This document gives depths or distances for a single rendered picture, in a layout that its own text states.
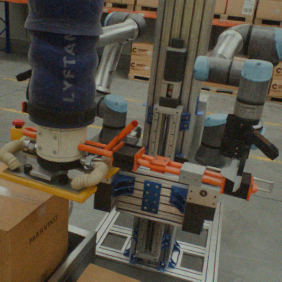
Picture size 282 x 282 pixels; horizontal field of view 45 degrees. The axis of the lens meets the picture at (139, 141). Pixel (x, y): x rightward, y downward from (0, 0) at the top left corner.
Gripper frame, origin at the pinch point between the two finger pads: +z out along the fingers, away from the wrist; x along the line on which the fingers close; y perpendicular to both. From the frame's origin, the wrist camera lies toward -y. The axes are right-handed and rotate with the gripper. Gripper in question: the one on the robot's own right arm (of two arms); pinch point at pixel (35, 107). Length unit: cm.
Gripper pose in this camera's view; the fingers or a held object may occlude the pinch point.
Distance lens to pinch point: 157.8
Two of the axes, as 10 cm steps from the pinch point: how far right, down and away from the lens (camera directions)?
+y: 9.3, 2.2, -2.9
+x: 3.5, -3.1, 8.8
